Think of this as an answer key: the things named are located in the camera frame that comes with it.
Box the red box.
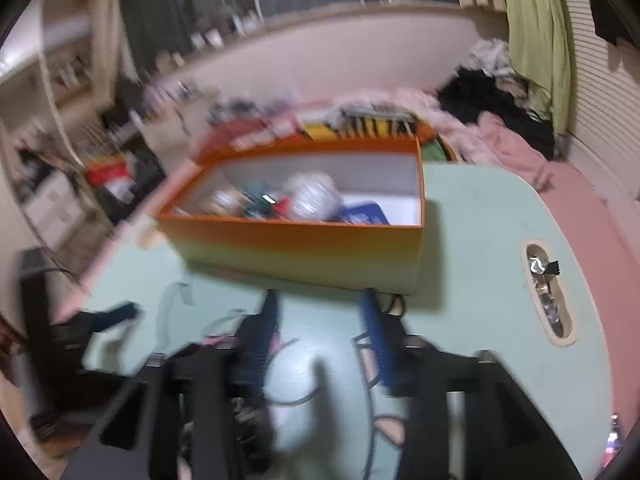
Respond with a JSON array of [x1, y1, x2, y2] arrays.
[[86, 159, 135, 197]]

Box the white drawer cabinet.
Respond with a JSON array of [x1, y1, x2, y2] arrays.
[[22, 170, 87, 247]]

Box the pink blanket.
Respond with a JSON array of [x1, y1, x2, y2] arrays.
[[350, 87, 554, 192]]

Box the cartoon printed blanket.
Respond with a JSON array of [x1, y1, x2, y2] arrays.
[[302, 112, 458, 162]]

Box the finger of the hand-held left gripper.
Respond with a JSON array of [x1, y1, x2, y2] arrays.
[[82, 301, 142, 335]]

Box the orange cardboard box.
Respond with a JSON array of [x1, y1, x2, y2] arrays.
[[154, 137, 427, 296]]

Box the pink bed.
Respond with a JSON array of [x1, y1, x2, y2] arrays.
[[542, 160, 632, 411]]

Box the dark hanging cloth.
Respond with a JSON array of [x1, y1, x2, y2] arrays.
[[594, 0, 640, 47]]

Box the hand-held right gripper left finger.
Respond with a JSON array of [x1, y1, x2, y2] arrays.
[[62, 287, 281, 480]]

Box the teal packet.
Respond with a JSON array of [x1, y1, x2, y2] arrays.
[[240, 185, 281, 220]]

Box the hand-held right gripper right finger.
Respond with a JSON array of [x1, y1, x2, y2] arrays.
[[357, 287, 583, 480]]

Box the blue box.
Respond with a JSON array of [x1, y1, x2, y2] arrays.
[[341, 202, 392, 226]]

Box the green curtain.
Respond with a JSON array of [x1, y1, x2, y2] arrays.
[[500, 0, 572, 131]]

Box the foil wrappers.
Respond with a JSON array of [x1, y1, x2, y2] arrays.
[[527, 247, 571, 336]]

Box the grey fur pompom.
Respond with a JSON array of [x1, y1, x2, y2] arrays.
[[287, 171, 343, 222]]

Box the white clothes pile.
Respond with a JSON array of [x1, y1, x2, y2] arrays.
[[469, 39, 527, 80]]

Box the wall shelf unit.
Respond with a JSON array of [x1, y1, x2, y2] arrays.
[[42, 10, 122, 107]]

